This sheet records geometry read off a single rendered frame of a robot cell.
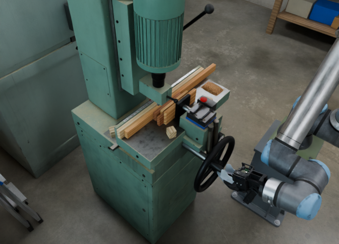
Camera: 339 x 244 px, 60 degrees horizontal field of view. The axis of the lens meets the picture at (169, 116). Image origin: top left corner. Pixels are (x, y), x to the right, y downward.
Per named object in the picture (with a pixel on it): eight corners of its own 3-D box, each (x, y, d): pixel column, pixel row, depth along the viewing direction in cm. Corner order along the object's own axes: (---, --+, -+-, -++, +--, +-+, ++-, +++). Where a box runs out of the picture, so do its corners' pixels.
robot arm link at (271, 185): (285, 194, 107) (272, 212, 102) (272, 188, 110) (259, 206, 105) (284, 176, 102) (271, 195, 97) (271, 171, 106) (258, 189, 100)
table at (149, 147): (167, 184, 120) (167, 176, 115) (115, 144, 133) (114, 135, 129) (244, 107, 152) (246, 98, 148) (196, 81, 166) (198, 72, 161)
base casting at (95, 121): (151, 186, 134) (151, 175, 127) (73, 123, 159) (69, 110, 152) (209, 131, 158) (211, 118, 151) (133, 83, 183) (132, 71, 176)
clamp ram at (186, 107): (187, 125, 134) (188, 111, 127) (174, 117, 137) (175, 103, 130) (199, 114, 138) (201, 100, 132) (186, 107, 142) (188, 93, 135)
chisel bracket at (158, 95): (161, 108, 129) (161, 94, 123) (138, 94, 135) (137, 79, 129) (172, 100, 133) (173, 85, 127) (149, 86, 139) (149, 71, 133)
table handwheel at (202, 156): (242, 145, 143) (209, 195, 143) (208, 124, 152) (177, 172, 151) (232, 133, 117) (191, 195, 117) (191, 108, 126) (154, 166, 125)
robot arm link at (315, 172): (305, 150, 107) (290, 172, 100) (337, 167, 102) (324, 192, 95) (296, 165, 114) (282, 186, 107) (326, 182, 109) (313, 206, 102)
